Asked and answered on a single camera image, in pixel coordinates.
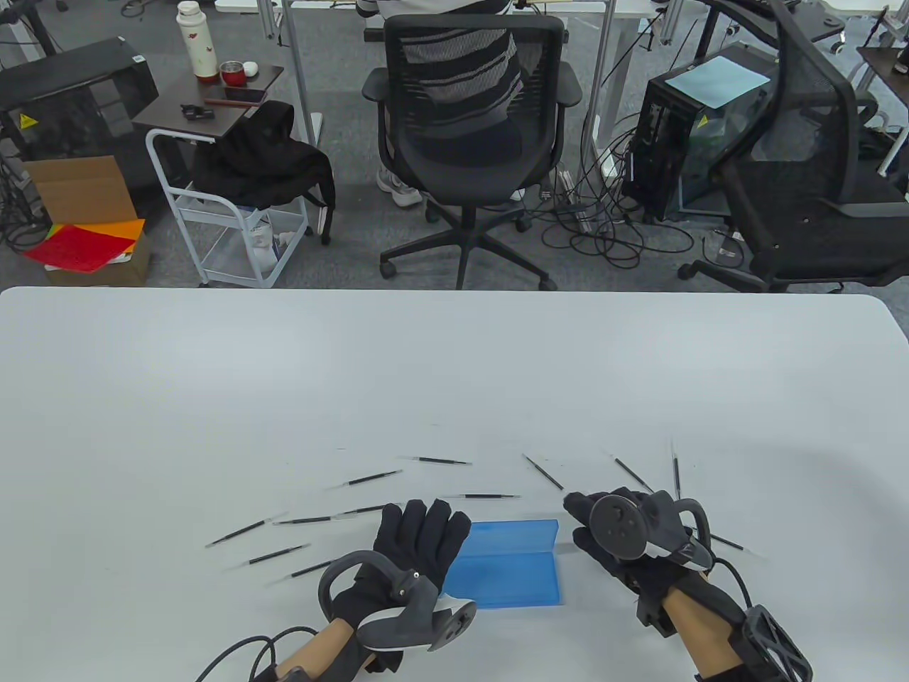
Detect person's right hand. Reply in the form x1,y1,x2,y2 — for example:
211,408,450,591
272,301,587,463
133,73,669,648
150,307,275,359
565,487,714,620

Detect black jacket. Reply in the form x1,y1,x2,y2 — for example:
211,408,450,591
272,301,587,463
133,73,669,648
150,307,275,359
190,100,337,247

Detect blue translucent stationery box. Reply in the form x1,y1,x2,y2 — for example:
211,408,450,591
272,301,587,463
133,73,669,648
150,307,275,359
440,519,566,610

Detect brown desk with white leg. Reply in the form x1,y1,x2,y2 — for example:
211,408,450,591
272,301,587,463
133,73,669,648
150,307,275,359
856,44,909,178

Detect tangle of black cables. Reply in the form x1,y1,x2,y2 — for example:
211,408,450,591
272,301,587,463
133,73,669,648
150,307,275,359
529,107,697,271

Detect white plastic bag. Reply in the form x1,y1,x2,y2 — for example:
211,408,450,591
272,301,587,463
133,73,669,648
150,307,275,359
244,205,305,279

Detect black desk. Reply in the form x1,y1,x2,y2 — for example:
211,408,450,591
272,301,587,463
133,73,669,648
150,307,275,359
700,0,847,43

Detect brown cardboard box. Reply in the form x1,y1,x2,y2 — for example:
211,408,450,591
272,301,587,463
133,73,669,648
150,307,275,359
21,154,153,288

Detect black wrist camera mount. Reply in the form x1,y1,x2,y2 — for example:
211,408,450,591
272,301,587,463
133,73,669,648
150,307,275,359
692,604,814,682
250,662,315,682

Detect black glove cable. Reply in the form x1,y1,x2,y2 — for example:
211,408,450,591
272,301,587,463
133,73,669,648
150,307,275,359
193,625,320,682

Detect person's left forearm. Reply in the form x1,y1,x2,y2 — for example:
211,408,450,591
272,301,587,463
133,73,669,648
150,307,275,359
270,617,402,682

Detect red paper sheet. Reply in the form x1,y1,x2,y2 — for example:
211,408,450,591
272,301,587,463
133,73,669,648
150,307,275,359
23,223,137,274

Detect white thermos bottle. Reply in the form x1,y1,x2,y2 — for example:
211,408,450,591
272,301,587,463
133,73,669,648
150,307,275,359
175,1,220,83

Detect black computer tower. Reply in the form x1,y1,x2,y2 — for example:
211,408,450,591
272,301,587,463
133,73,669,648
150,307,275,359
622,41,778,224

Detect white rolling cart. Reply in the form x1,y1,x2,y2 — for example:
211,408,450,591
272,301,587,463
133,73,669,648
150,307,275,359
145,126,311,290

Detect white power strip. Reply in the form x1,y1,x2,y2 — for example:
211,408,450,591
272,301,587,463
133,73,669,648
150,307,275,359
556,167,596,234

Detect dark wooden side table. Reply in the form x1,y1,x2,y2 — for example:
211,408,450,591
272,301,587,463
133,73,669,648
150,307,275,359
132,64,285,141

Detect person's left hand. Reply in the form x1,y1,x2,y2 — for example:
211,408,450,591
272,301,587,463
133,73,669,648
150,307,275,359
332,499,472,627

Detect person's right forearm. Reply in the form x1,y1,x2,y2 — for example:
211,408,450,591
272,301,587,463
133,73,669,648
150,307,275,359
660,586,753,682

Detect black pen refills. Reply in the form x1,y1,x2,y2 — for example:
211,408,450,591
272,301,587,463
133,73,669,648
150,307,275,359
205,456,475,585

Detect black office chair with headrest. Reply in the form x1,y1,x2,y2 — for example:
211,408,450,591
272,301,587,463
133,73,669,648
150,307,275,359
677,0,909,293

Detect black mesh office chair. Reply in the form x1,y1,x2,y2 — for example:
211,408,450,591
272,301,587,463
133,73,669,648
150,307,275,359
361,13,584,292

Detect orange paper sheet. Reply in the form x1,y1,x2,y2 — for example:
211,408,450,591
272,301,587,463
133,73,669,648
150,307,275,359
89,218,147,244

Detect white office desk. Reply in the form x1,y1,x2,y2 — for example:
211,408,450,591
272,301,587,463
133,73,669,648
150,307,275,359
213,0,682,180

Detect black grey tracking controller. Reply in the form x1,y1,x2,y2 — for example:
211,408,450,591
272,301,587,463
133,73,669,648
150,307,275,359
317,551,479,654
588,490,716,573

